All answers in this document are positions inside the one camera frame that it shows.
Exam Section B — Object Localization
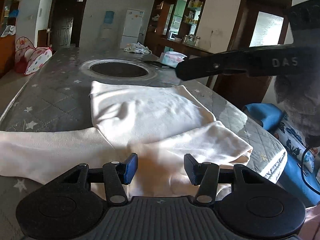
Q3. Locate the cream white garment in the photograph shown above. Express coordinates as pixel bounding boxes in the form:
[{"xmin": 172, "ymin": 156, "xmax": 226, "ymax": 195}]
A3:
[{"xmin": 1, "ymin": 81, "xmax": 253, "ymax": 197}]

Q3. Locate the brown door with glass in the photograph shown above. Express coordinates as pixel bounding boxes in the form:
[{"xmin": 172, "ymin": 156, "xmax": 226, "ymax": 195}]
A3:
[{"xmin": 213, "ymin": 0, "xmax": 292, "ymax": 109}]

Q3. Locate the blue cushioned chair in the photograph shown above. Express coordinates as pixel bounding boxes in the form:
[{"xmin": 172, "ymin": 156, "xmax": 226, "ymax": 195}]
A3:
[{"xmin": 242, "ymin": 103, "xmax": 319, "ymax": 207}]

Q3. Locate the butterfly patterned pillow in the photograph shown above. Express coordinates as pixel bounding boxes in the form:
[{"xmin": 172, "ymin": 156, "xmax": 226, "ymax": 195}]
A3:
[{"xmin": 273, "ymin": 112, "xmax": 319, "ymax": 173}]

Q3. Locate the pastel tissue pack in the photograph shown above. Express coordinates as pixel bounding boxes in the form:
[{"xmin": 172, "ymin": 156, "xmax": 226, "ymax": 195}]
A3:
[{"xmin": 159, "ymin": 51, "xmax": 186, "ymax": 68}]

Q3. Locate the grey star quilted table cover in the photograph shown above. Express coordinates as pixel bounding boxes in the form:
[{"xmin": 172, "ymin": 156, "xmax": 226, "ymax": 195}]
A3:
[{"xmin": 1, "ymin": 49, "xmax": 288, "ymax": 239}]

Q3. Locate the wooden sideboard with shelves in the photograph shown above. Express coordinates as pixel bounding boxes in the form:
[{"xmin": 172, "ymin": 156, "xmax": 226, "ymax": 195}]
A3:
[{"xmin": 144, "ymin": 0, "xmax": 210, "ymax": 58}]

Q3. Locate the black flat remote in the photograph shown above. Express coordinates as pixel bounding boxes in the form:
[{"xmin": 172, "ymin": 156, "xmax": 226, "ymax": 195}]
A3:
[{"xmin": 143, "ymin": 60, "xmax": 170, "ymax": 68}]

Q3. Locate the round black induction cooktop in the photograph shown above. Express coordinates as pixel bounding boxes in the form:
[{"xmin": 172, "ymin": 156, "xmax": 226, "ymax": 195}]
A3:
[{"xmin": 79, "ymin": 59, "xmax": 157, "ymax": 80}]

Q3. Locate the crumpled patterned cloth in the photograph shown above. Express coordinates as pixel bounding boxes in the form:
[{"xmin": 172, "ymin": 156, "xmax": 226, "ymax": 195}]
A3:
[{"xmin": 124, "ymin": 42, "xmax": 151, "ymax": 54}]

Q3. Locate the polka dot play tent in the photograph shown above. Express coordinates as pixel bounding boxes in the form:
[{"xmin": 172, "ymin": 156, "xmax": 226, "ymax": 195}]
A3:
[{"xmin": 14, "ymin": 37, "xmax": 53, "ymax": 76}]

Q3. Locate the white refrigerator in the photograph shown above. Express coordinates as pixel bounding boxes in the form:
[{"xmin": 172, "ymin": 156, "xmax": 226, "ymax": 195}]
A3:
[{"xmin": 120, "ymin": 9, "xmax": 144, "ymax": 49}]

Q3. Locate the white water dispenser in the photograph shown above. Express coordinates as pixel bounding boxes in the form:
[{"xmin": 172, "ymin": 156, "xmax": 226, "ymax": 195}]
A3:
[{"xmin": 99, "ymin": 11, "xmax": 114, "ymax": 48}]

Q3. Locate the dark wooden entrance door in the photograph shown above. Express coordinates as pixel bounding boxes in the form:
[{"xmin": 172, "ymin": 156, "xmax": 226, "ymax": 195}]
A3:
[{"xmin": 48, "ymin": 0, "xmax": 87, "ymax": 51}]

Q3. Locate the wooden shelf cabinet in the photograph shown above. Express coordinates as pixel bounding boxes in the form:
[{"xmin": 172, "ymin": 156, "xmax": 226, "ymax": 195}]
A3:
[{"xmin": 1, "ymin": 0, "xmax": 21, "ymax": 77}]

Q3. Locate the black cable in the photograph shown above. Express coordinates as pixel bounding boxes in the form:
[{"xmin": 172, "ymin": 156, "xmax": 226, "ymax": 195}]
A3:
[{"xmin": 300, "ymin": 144, "xmax": 320, "ymax": 196}]

